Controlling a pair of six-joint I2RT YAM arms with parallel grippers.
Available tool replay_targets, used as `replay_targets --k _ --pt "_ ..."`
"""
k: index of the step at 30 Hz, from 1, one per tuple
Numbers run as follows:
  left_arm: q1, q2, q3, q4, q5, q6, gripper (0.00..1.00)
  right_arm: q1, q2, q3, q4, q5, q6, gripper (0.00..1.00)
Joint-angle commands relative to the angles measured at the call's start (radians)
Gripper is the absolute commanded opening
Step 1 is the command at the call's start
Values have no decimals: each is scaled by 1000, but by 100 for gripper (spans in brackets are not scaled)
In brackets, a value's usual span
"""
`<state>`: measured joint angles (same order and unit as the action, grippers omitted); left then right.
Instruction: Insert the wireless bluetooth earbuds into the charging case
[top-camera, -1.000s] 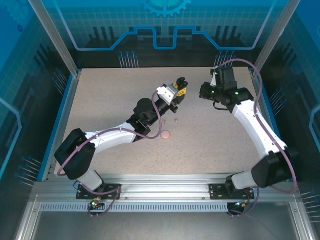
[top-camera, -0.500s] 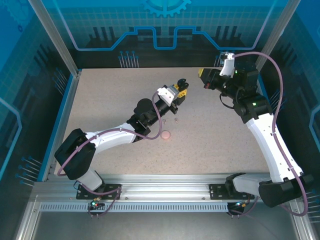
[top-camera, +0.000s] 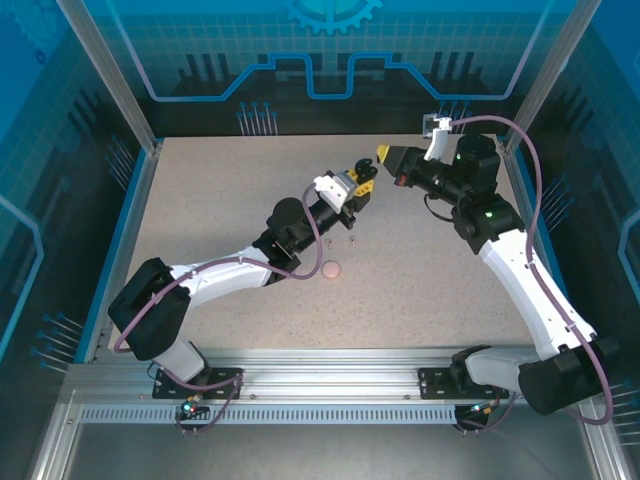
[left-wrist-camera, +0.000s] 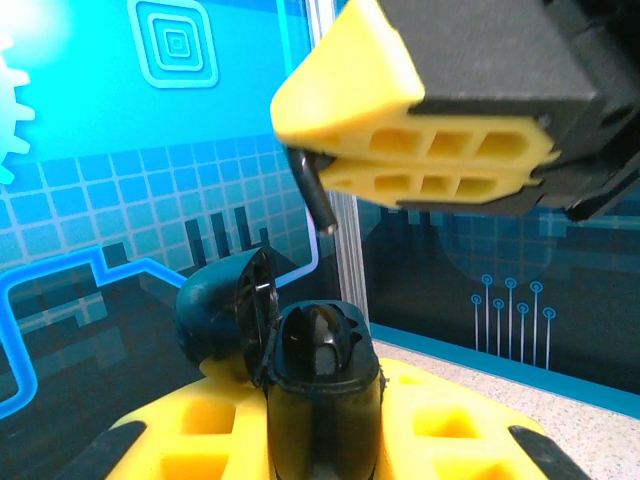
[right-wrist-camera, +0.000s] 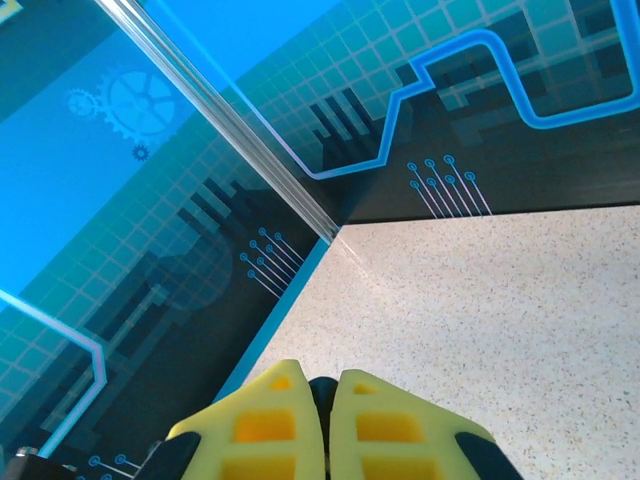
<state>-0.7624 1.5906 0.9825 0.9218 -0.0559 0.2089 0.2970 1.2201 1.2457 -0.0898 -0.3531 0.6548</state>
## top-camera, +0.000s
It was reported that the wide aluminium mounting rail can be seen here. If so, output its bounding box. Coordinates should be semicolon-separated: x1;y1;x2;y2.
63;346;604;404

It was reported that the blue table edge trim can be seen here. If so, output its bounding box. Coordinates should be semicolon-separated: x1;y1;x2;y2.
509;147;592;365
73;147;151;365

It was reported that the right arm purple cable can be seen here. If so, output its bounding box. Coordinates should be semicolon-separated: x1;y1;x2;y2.
449;114;616;437

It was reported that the small connector with LED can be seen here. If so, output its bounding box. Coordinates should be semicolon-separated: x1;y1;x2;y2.
457;399;501;421
174;394;210;421

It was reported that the grey sheet metal panel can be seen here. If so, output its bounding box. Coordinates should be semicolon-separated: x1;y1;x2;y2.
64;423;599;480

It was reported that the aluminium frame post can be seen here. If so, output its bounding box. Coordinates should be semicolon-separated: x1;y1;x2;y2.
501;0;586;157
55;0;165;155

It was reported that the black earbud charging case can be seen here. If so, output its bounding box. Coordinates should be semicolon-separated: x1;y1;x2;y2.
352;157;380;182

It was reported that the aluminium table side rail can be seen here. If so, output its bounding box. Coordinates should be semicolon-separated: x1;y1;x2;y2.
501;139;576;365
82;139;165;365

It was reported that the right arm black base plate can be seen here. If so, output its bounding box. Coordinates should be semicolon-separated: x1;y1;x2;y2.
417;366;511;401

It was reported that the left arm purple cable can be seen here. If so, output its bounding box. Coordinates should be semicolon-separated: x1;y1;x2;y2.
113;182;326;437

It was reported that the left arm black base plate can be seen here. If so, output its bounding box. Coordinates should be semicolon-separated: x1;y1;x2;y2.
151;366;246;401

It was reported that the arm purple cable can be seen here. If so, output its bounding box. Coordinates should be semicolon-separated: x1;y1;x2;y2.
449;114;616;437
113;182;326;437

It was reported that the slotted grey cable duct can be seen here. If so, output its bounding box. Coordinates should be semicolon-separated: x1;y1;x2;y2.
77;404;464;427

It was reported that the aluminium lower frame rail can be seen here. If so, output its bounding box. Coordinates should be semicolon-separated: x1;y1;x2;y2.
579;399;634;480
27;389;84;480

